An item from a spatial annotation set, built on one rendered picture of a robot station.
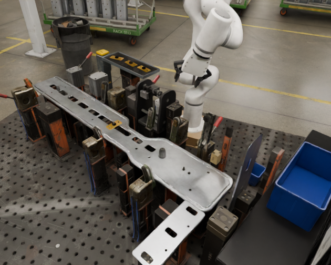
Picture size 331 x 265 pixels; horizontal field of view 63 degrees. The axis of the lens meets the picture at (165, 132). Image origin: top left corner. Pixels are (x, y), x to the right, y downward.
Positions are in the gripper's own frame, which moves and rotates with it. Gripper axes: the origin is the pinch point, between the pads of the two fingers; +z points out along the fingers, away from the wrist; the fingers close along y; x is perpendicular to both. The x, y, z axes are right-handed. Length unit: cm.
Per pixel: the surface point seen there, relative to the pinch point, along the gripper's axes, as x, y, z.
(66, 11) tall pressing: -425, 129, 235
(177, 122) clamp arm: 4.1, -4.7, 21.3
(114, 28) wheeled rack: -355, 35, 197
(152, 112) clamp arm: -4.2, 6.5, 27.2
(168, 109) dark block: -3.6, -0.3, 21.7
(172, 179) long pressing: 33.3, -3.1, 25.4
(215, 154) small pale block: 23.6, -18.9, 15.1
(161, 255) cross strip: 66, 3, 21
